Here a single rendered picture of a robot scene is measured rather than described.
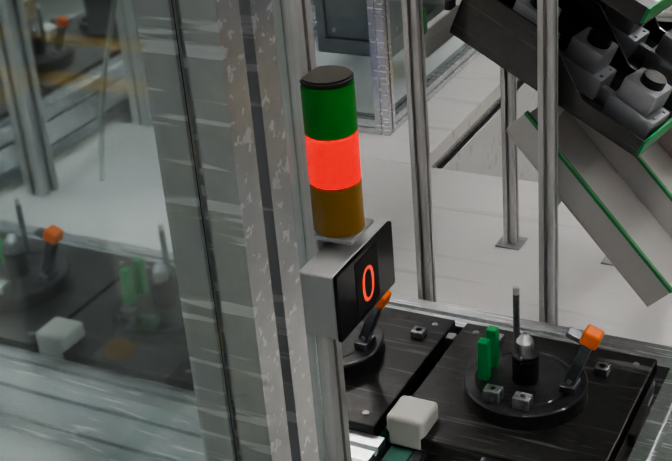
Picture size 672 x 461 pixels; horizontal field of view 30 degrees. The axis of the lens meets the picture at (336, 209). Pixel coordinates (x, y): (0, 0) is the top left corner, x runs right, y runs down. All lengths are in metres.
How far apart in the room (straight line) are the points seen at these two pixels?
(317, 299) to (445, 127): 1.28
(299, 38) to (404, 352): 0.54
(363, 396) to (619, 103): 0.46
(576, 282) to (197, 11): 1.57
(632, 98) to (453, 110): 1.03
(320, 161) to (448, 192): 1.03
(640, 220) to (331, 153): 0.62
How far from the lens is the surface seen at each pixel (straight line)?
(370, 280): 1.23
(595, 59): 1.54
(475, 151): 2.55
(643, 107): 1.51
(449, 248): 1.99
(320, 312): 1.19
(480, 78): 2.67
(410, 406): 1.41
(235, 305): 0.40
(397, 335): 1.57
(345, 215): 1.17
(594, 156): 1.67
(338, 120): 1.13
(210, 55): 0.36
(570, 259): 1.96
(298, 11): 1.12
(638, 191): 1.68
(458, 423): 1.42
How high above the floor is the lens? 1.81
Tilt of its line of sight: 26 degrees down
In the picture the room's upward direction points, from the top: 5 degrees counter-clockwise
